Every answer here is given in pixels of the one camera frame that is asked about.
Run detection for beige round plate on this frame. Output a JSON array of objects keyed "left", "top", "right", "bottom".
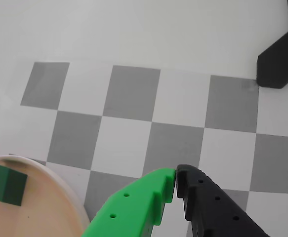
[{"left": 0, "top": 155, "right": 91, "bottom": 237}]

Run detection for grey white checkered mat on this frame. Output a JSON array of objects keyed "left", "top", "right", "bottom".
[{"left": 0, "top": 58, "right": 288, "bottom": 237}]

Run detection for black camera stand foot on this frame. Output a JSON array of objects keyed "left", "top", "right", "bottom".
[{"left": 256, "top": 0, "right": 288, "bottom": 89}]

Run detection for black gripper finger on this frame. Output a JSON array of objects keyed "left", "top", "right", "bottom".
[{"left": 175, "top": 164, "right": 272, "bottom": 237}]

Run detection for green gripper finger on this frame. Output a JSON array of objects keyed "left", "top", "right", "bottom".
[{"left": 81, "top": 167, "right": 176, "bottom": 237}]

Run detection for dark green cube dice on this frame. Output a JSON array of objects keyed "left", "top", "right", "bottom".
[{"left": 0, "top": 160, "right": 28, "bottom": 206}]

